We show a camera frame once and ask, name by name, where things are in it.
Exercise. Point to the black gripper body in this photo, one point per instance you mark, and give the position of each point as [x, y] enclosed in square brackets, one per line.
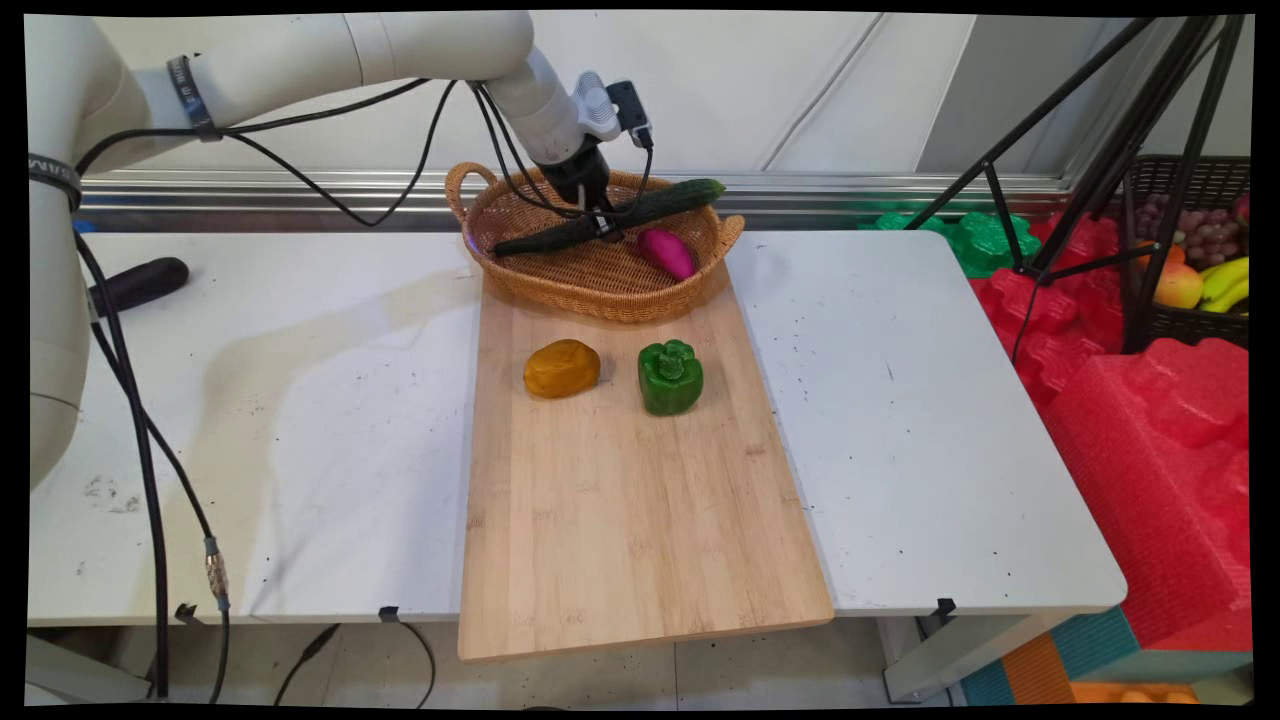
[580, 175]

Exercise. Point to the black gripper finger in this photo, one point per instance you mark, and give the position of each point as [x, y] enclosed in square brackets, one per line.
[594, 224]
[609, 220]

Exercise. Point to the dark green toy cucumber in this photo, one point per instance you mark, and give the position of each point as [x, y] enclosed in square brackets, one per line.
[660, 205]

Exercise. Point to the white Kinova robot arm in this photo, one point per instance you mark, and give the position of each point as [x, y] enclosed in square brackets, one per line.
[250, 80]

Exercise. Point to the purple toy sweet potato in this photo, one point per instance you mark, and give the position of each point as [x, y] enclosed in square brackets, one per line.
[667, 252]

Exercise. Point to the yellow-brown toy potato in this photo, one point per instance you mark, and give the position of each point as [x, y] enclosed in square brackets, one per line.
[561, 368]

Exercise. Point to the green toy bell pepper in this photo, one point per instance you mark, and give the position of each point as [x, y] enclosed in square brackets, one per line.
[670, 378]

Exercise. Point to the bamboo cutting board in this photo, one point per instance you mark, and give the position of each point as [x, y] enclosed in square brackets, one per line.
[630, 500]

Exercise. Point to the green foam piece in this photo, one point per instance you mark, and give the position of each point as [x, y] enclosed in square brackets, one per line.
[960, 243]

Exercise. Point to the black tripod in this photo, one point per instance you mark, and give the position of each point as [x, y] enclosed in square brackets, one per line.
[1120, 150]

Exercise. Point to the orange-red toy apple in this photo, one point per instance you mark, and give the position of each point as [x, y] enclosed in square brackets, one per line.
[1178, 287]

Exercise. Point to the black mesh fruit crate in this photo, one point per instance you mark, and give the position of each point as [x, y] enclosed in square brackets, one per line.
[1190, 320]

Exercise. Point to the purple toy grapes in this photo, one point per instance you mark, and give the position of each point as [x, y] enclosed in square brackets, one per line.
[1200, 235]

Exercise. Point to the large red foam block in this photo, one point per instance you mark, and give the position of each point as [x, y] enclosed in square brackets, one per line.
[1150, 480]

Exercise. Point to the yellow toy bananas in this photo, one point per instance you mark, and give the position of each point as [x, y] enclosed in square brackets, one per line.
[1226, 285]

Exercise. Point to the teal and orange floor mat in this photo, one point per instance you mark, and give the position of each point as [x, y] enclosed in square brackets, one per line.
[1090, 665]

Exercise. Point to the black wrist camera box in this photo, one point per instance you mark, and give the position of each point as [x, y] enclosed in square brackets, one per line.
[628, 110]

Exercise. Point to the aluminium wall rail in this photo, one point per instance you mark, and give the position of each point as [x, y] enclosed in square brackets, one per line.
[800, 188]

